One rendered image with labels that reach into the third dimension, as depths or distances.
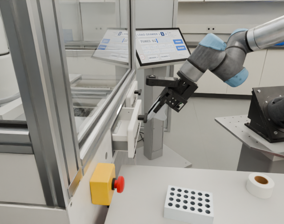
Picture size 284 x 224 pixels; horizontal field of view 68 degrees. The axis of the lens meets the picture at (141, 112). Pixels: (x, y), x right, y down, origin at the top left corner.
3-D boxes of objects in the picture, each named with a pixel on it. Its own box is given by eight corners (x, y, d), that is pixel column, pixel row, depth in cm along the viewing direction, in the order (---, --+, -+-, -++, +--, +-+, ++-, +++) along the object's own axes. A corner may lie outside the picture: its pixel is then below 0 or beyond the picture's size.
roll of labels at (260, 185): (274, 201, 62) (278, 190, 60) (248, 196, 63) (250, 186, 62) (267, 184, 68) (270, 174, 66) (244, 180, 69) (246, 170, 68)
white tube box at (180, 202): (210, 202, 61) (212, 192, 59) (212, 227, 53) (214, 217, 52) (167, 194, 64) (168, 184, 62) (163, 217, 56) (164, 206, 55)
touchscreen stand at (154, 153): (191, 166, 197) (204, 54, 157) (152, 185, 174) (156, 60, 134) (158, 142, 235) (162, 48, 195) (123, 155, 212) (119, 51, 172)
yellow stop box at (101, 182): (118, 185, 56) (117, 162, 54) (112, 206, 50) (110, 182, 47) (99, 183, 57) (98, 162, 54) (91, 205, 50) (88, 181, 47)
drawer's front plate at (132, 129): (141, 121, 97) (141, 98, 93) (133, 158, 71) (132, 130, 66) (137, 121, 97) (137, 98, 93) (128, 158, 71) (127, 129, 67)
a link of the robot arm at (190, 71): (187, 61, 67) (185, 58, 74) (178, 73, 69) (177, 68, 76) (206, 75, 68) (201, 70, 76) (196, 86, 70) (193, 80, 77)
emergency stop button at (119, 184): (126, 185, 54) (125, 172, 53) (122, 197, 50) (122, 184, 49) (114, 184, 54) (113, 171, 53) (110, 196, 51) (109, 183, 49)
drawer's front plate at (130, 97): (137, 98, 127) (137, 80, 122) (130, 118, 100) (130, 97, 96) (134, 98, 127) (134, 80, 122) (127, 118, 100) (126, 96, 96)
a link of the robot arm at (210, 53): (233, 48, 64) (212, 31, 63) (208, 77, 68) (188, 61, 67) (225, 45, 71) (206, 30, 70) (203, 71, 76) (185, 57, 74)
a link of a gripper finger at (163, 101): (156, 114, 73) (171, 94, 71) (153, 112, 73) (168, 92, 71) (155, 110, 78) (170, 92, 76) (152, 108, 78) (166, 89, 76)
